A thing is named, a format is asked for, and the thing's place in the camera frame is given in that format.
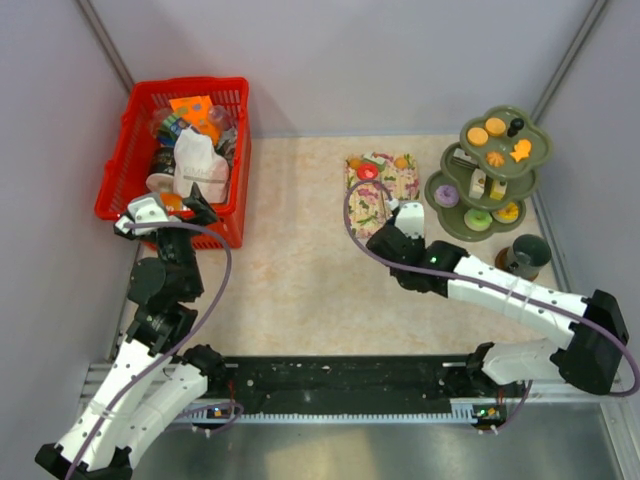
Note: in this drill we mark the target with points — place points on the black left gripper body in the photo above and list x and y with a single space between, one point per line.
178 245

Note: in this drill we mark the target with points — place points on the green frosted donut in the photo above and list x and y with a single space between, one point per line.
477 220

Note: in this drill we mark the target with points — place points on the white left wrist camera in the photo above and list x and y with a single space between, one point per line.
140 213

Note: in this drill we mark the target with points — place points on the orange dotted box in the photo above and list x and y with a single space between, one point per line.
195 110

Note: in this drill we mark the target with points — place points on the green three-tier dessert stand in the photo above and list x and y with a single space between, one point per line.
521 178

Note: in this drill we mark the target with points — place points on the white cloth bag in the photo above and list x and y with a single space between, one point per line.
197 161

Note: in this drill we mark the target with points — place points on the yellow square cake piece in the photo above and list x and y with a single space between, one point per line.
497 190

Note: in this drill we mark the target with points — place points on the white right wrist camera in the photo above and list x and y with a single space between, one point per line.
407 217

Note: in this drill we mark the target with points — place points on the red plastic basket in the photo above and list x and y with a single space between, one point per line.
177 133

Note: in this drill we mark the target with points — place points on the brown wooden coaster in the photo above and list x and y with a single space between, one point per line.
516 263

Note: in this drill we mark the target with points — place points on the purple frosted donut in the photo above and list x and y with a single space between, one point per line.
446 196

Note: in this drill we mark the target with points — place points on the round tan cracker biscuit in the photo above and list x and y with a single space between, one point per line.
477 136

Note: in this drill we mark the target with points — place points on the floral rectangular serving tray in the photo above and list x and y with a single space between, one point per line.
367 209

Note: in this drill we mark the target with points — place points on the red round donut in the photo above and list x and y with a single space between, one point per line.
367 171

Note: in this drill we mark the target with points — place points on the stainless steel food tongs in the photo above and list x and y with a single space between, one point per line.
387 195

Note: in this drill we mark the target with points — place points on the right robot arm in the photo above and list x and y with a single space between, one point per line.
583 337

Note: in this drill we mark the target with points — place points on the yellow frosted donut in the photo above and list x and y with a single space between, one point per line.
507 215

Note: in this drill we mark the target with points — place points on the chocolate cake slice with cherry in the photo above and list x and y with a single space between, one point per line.
465 162

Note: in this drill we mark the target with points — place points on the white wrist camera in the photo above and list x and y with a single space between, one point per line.
407 217
140 213

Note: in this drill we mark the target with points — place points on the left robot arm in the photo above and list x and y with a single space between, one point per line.
124 417

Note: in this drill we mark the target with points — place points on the black cylindrical can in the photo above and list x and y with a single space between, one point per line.
163 161

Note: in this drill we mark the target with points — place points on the dark green mug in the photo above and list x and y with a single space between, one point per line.
535 246

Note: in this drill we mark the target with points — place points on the white cream cake slice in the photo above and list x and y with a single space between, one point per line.
477 184

